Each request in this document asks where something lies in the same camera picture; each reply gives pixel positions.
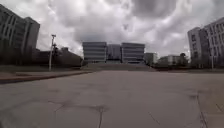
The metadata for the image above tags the pale concrete slab plaza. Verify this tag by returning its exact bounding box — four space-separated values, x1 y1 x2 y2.
0 69 224 128

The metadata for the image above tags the row of trees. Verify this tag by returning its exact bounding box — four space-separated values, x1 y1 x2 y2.
0 38 51 66
178 52 224 69

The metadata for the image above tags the low pale building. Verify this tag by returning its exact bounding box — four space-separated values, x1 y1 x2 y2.
157 54 183 67

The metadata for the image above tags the white multi-storey building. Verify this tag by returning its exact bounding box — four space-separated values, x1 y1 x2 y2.
187 17 224 69

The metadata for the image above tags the raised verge with kerb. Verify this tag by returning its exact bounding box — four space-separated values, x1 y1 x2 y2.
152 66 224 74
0 64 94 85

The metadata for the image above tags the low brown building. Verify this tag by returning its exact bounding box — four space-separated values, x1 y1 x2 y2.
33 46 84 68

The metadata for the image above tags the wide grey stairway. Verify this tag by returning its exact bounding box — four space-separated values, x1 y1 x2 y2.
81 62 156 72

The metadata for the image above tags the long grey multi-storey building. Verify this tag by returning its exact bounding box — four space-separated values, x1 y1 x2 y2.
0 3 41 66

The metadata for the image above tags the pale lamp pole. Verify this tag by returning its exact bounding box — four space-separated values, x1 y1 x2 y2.
48 33 57 72

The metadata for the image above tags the glass-fronted twin-block building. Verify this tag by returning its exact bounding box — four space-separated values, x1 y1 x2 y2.
81 41 146 65

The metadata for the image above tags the small grey building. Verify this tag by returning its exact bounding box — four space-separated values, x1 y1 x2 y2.
144 52 159 66

